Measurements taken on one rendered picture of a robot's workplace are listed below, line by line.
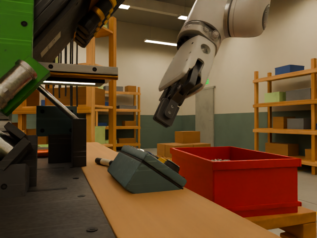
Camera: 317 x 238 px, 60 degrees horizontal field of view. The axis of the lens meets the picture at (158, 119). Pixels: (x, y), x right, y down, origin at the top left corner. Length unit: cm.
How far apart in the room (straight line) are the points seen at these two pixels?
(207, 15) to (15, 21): 34
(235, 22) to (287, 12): 697
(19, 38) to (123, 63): 965
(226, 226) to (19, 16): 47
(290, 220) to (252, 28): 41
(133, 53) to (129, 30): 83
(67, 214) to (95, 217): 3
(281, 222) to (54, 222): 49
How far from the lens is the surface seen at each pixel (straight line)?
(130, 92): 946
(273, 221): 66
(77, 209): 35
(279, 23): 761
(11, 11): 57
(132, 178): 40
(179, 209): 34
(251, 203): 64
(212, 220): 31
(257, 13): 56
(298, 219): 71
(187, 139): 714
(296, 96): 626
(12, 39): 54
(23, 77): 47
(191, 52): 49
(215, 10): 57
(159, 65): 1069
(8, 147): 44
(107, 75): 66
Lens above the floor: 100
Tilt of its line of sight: 1 degrees up
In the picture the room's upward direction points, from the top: straight up
